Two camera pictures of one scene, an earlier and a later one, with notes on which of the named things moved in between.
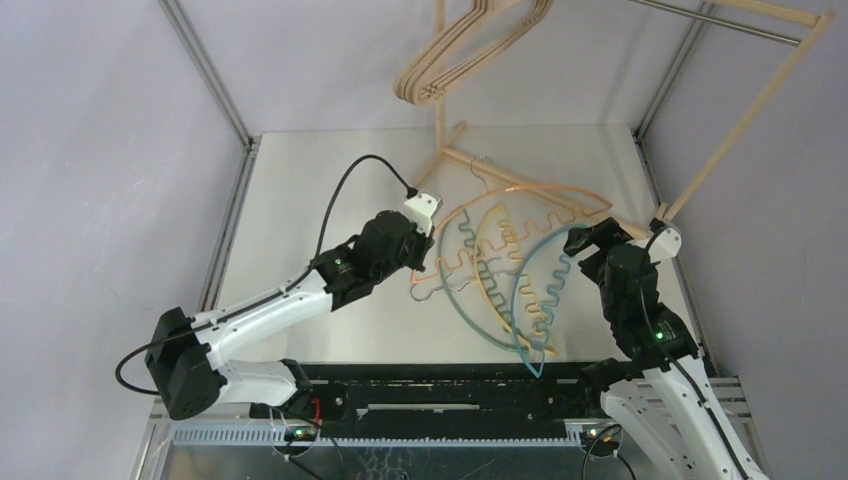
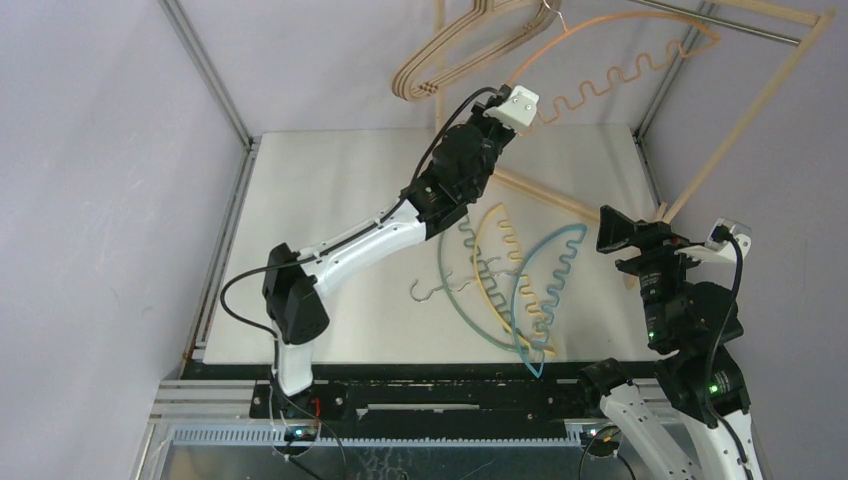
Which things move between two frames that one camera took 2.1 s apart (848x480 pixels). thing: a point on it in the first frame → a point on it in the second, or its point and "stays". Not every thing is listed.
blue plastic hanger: [538, 292] stays
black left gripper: [423, 242] → [476, 118]
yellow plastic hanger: [503, 285] stays
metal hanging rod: [719, 21] stays
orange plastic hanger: [482, 219] → [715, 37]
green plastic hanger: [470, 291] stays
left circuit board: [300, 433] stays
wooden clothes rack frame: [698, 180] stays
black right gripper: [597, 244] → [651, 244]
